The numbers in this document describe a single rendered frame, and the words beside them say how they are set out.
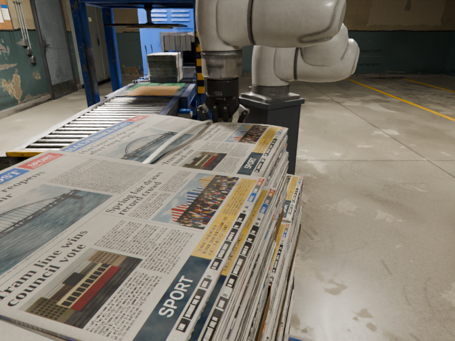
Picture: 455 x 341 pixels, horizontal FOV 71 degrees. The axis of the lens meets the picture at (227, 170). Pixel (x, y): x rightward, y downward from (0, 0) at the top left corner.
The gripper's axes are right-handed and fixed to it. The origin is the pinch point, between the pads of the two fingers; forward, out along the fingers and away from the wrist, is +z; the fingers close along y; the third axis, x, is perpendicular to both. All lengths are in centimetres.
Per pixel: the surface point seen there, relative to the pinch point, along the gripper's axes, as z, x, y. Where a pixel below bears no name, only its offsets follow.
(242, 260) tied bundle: -13, -48, 18
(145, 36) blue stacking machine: -11, 354, -238
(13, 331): -14, -60, 6
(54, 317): -14, -58, 8
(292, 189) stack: 13.0, 13.6, 16.3
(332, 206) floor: 102, 159, 33
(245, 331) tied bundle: -3, -48, 19
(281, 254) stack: 11.8, -16.9, 18.1
